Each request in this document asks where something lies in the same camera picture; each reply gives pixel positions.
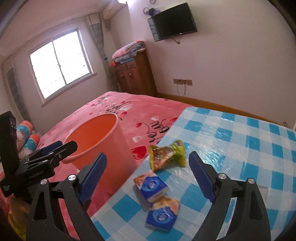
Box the bright bedroom window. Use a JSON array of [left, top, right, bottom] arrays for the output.
[[30, 29, 93, 101]]

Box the folded pink blanket stack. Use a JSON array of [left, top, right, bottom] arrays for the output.
[[112, 40, 146, 63]]

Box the blue Vinda tissue pack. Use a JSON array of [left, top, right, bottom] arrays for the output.
[[133, 170, 170, 203]]

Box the yellow green snack bag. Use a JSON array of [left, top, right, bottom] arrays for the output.
[[149, 140, 186, 171]]

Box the orange plastic trash bucket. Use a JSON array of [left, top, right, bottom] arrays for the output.
[[62, 113, 137, 195]]

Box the wall power socket strip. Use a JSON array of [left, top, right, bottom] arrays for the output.
[[173, 79, 193, 86]]

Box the wall mounted television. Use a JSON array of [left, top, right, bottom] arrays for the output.
[[147, 3, 198, 42]]

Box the grey plaid curtain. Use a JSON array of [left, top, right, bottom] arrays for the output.
[[86, 14, 118, 91]]

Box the brown wooden cabinet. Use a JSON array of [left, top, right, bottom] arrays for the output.
[[114, 51, 158, 97]]

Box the colourful bolster pillow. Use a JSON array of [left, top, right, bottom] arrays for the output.
[[16, 120, 40, 160]]

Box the blue white checkered tablecloth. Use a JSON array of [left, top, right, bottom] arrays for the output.
[[92, 108, 295, 240]]

